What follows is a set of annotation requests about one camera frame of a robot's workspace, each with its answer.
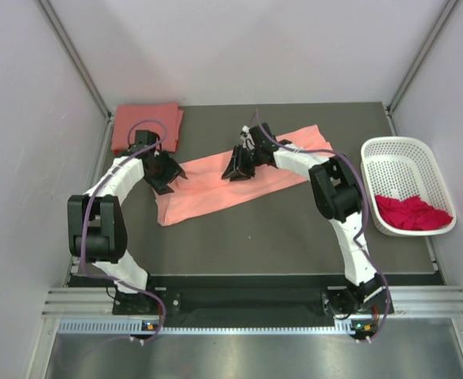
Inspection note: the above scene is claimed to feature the folded red t shirt stack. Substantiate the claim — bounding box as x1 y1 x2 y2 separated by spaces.
111 103 184 153

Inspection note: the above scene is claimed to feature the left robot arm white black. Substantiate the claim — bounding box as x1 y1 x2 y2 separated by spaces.
67 130 186 314

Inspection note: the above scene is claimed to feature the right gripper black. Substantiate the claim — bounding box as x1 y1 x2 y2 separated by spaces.
223 144 264 182

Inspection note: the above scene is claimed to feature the salmon pink t shirt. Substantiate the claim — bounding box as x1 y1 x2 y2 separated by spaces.
155 125 332 227

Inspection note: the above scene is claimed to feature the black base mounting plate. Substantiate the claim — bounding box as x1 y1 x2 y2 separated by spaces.
67 272 443 328

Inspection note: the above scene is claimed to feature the aluminium rail with cable duct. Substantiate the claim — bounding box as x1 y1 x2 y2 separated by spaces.
42 285 463 338

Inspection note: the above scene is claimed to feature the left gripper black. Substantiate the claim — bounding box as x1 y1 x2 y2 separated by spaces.
144 149 185 195

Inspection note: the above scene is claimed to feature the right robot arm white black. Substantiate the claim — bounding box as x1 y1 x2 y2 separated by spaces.
222 123 391 315

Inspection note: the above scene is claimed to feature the crimson t shirt in basket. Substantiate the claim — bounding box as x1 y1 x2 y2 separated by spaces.
375 195 454 231

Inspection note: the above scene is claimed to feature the white perforated laundry basket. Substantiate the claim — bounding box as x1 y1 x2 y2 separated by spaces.
360 137 457 237

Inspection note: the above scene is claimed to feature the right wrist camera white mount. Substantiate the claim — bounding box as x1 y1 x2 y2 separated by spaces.
240 126 255 151

